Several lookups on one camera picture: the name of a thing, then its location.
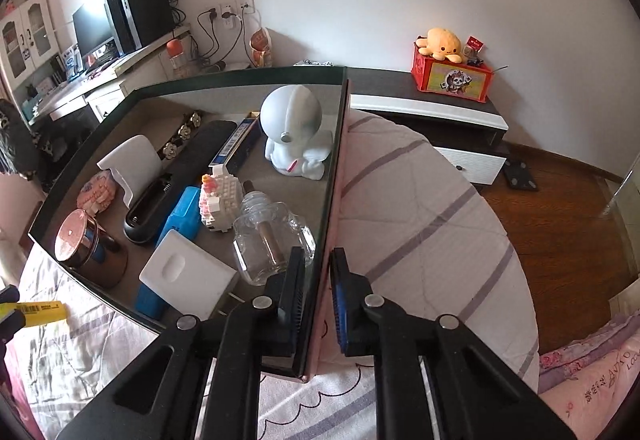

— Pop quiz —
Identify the red printed storage box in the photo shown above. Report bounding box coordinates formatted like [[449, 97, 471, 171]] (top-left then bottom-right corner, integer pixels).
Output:
[[411, 42, 496, 103]]

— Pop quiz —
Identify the black remote control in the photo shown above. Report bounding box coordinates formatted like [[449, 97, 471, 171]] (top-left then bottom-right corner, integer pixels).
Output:
[[123, 120, 238, 245]]

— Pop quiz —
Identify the white astronaut figurine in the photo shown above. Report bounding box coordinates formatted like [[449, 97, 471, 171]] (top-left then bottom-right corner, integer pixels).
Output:
[[260, 84, 334, 181]]

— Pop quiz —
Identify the black keyboard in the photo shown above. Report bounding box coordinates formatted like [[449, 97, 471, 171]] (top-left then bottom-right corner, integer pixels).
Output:
[[85, 47, 121, 70]]

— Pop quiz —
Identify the pink donut block toy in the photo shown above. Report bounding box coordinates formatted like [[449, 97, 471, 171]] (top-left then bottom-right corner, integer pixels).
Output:
[[76, 171, 118, 215]]

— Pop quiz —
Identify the white curved plastic holder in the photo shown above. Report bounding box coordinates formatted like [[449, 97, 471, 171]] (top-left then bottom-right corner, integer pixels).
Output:
[[96, 135, 163, 203]]

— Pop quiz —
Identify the white desk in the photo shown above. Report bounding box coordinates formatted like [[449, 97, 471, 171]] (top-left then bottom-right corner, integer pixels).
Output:
[[20, 22, 193, 121]]

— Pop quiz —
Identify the black computer tower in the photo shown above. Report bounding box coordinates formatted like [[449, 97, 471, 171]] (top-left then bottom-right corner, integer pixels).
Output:
[[104, 0, 176, 55]]

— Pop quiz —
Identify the rose gold round tin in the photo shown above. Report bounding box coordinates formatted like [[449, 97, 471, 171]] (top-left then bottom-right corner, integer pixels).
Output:
[[54, 209, 129, 291]]

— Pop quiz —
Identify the white box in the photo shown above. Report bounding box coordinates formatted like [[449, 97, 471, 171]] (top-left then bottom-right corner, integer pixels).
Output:
[[139, 229, 239, 321]]

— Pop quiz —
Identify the clear glass bottle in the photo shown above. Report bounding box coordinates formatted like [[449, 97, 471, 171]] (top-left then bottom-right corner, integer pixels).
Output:
[[232, 191, 317, 287]]

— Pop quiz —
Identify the yellow highlighter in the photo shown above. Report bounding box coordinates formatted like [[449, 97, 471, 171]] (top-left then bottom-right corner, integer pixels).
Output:
[[0, 301, 66, 321]]

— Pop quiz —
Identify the pink box with green rim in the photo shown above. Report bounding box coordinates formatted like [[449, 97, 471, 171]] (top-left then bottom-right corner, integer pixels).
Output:
[[27, 66, 348, 378]]

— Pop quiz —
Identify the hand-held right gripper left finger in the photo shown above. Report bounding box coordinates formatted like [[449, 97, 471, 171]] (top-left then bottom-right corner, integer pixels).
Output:
[[55, 246, 307, 440]]

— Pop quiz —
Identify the pink quilt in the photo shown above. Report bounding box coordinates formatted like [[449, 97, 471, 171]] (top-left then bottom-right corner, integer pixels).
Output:
[[537, 310, 640, 440]]

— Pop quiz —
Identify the orange octopus plush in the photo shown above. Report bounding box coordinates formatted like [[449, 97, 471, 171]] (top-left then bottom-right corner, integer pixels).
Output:
[[416, 27, 463, 58]]

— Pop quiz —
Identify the white glass door cabinet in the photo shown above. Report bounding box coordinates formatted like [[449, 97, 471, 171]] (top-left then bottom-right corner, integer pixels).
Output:
[[0, 0, 58, 80]]

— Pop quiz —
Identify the white striped quilt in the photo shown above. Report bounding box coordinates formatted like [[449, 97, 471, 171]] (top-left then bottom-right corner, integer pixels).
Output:
[[0, 115, 541, 440]]

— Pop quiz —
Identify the pink building block figure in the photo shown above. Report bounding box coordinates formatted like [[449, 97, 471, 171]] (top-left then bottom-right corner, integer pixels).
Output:
[[199, 170, 244, 237]]

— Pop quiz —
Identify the small red card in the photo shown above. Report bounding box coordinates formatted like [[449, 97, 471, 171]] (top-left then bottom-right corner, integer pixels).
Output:
[[462, 36, 486, 65]]

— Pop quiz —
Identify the black and white low cabinet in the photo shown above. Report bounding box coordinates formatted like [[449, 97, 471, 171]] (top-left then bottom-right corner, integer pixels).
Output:
[[292, 66, 511, 185]]

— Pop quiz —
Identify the black computer monitor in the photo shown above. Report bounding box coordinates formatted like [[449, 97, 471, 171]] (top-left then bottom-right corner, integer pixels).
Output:
[[72, 2, 115, 58]]

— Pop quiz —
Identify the blue and white carton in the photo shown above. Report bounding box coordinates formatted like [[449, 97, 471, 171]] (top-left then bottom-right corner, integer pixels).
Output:
[[207, 116, 262, 175]]

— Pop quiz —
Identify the clear bag with orange contents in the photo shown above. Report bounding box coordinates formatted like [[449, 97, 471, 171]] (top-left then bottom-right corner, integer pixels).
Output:
[[248, 26, 273, 69]]

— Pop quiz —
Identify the red capped water bottle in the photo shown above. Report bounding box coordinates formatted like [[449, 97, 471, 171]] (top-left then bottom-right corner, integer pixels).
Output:
[[166, 38, 193, 80]]

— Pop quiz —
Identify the black power cable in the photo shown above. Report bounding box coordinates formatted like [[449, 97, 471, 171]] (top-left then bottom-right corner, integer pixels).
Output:
[[192, 10, 251, 68]]

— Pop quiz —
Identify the black floor scale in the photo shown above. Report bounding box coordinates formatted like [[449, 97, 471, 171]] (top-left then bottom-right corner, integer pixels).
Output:
[[502, 160, 541, 193]]

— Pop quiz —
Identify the grey jacket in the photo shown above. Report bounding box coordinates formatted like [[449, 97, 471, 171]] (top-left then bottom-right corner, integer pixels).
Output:
[[0, 98, 36, 181]]

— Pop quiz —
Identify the black office chair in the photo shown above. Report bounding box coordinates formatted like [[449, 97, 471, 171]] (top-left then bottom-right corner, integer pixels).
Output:
[[0, 97, 101, 193]]

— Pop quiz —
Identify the blue plastic case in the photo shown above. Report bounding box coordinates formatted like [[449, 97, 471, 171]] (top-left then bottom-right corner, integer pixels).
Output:
[[136, 186, 202, 319]]

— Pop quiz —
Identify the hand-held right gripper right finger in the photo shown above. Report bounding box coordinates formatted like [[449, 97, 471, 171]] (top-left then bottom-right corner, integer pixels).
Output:
[[329, 247, 578, 440]]

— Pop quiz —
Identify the blue packet on desk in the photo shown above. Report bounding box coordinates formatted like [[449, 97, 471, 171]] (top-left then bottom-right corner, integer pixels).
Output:
[[60, 47, 83, 75]]

